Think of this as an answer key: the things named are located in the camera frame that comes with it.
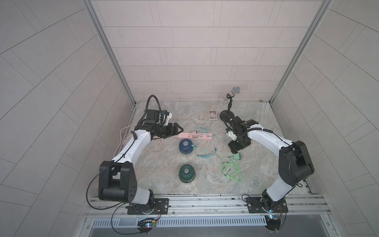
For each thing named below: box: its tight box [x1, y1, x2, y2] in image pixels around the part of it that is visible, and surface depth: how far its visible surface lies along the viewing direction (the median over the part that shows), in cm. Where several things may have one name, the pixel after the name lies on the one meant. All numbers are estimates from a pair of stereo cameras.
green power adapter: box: [232, 152, 244, 161], surface depth 88 cm
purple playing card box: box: [208, 110, 218, 121], surface depth 107 cm
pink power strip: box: [178, 132, 213, 139], surface depth 96 cm
